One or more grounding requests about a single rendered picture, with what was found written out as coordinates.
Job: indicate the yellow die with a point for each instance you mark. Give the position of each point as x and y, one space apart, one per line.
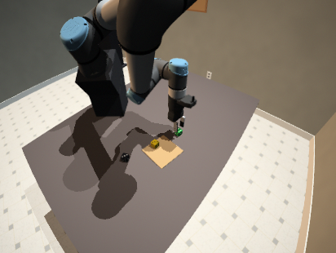
155 143

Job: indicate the green die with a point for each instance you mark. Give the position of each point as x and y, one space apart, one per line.
180 131

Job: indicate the peach flat mat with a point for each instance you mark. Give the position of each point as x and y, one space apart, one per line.
164 153

